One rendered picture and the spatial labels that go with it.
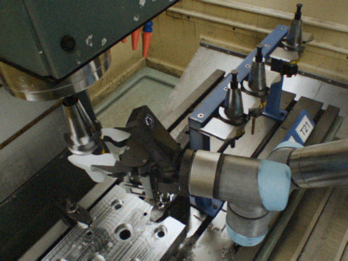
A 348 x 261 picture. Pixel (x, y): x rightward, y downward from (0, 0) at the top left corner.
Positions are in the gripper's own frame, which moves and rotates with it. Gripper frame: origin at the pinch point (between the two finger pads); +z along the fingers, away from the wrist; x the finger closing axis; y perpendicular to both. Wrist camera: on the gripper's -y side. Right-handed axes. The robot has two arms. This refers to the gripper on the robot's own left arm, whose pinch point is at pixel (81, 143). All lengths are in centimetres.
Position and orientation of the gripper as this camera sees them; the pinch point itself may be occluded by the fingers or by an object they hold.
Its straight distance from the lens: 63.8
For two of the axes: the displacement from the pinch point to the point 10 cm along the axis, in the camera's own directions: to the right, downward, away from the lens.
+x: 2.9, -6.8, 6.7
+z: -9.6, -1.5, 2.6
